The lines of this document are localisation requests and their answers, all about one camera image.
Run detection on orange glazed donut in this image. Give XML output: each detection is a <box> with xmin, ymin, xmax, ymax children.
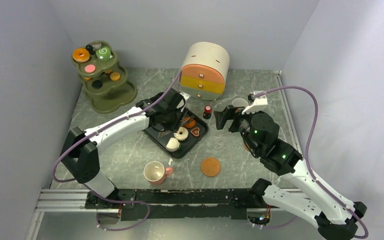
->
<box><xmin>71</xmin><ymin>48</ymin><xmax>91</xmax><ymax>63</ymax></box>

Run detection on brown chocolate round cookie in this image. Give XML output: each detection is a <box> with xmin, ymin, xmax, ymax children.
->
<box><xmin>90</xmin><ymin>41</ymin><xmax>102</xmax><ymax>50</ymax></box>

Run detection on metal food tongs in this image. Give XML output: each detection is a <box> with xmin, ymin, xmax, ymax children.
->
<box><xmin>157</xmin><ymin>120</ymin><xmax>183</xmax><ymax>138</ymax></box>

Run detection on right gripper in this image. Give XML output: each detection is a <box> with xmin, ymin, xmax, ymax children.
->
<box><xmin>213</xmin><ymin>104</ymin><xmax>261</xmax><ymax>155</ymax></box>

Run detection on red and black stamp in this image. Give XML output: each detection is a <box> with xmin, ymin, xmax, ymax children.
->
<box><xmin>202</xmin><ymin>105</ymin><xmax>212</xmax><ymax>120</ymax></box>

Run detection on round three-drawer mini cabinet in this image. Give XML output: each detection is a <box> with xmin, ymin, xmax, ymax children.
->
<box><xmin>179</xmin><ymin>41</ymin><xmax>230</xmax><ymax>101</ymax></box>

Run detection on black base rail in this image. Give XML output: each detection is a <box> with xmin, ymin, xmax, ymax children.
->
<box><xmin>85</xmin><ymin>178</ymin><xmax>282</xmax><ymax>221</ymax></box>

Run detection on black rectangular baking tray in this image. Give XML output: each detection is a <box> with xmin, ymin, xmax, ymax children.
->
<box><xmin>142</xmin><ymin>108</ymin><xmax>209</xmax><ymax>159</ymax></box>

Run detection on brown heart cookie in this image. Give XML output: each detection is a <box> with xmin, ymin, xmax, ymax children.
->
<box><xmin>190</xmin><ymin>127</ymin><xmax>201</xmax><ymax>137</ymax></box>

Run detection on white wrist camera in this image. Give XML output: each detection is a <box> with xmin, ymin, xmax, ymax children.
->
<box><xmin>241</xmin><ymin>90</ymin><xmax>269</xmax><ymax>115</ymax></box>
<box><xmin>176</xmin><ymin>92</ymin><xmax>190</xmax><ymax>109</ymax></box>

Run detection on pink mug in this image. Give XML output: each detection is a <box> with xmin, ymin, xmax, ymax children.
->
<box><xmin>143</xmin><ymin>161</ymin><xmax>174</xmax><ymax>185</ymax></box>

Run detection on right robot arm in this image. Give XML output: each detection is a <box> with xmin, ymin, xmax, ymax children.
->
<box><xmin>214</xmin><ymin>105</ymin><xmax>367</xmax><ymax>240</ymax></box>

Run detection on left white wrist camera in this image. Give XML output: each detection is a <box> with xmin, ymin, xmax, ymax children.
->
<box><xmin>176</xmin><ymin>92</ymin><xmax>190</xmax><ymax>109</ymax></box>

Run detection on black round cookie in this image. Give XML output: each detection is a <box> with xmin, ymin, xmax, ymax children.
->
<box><xmin>91</xmin><ymin>80</ymin><xmax>103</xmax><ymax>89</ymax></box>

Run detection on orange round coaster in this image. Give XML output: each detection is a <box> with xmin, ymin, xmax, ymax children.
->
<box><xmin>200</xmin><ymin>157</ymin><xmax>221</xmax><ymax>177</ymax></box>

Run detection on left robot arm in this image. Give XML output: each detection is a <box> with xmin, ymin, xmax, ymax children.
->
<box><xmin>59</xmin><ymin>88</ymin><xmax>191</xmax><ymax>208</ymax></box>

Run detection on blue mug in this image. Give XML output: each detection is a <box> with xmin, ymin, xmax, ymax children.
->
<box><xmin>231</xmin><ymin>98</ymin><xmax>249</xmax><ymax>108</ymax></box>

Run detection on aluminium frame rail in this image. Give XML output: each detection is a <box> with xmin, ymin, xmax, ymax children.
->
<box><xmin>25</xmin><ymin>189</ymin><xmax>118</xmax><ymax>240</ymax></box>

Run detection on pink round cookie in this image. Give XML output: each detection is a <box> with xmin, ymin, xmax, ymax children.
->
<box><xmin>84</xmin><ymin>64</ymin><xmax>96</xmax><ymax>74</ymax></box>

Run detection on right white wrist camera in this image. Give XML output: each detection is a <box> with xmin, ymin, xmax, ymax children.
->
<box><xmin>241</xmin><ymin>90</ymin><xmax>269</xmax><ymax>115</ymax></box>

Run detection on green swirl roll cake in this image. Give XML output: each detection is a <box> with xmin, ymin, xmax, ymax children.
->
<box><xmin>95</xmin><ymin>46</ymin><xmax>113</xmax><ymax>61</ymax></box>

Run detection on tan round biscuit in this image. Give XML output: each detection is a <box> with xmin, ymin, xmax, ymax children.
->
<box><xmin>109</xmin><ymin>72</ymin><xmax>121</xmax><ymax>81</ymax></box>

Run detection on green three-tier serving stand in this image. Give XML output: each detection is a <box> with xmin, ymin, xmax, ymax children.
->
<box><xmin>71</xmin><ymin>40</ymin><xmax>138</xmax><ymax>114</ymax></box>

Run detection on white glazed donut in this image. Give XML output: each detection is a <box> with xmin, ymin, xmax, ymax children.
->
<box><xmin>173</xmin><ymin>126</ymin><xmax>189</xmax><ymax>142</ymax></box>

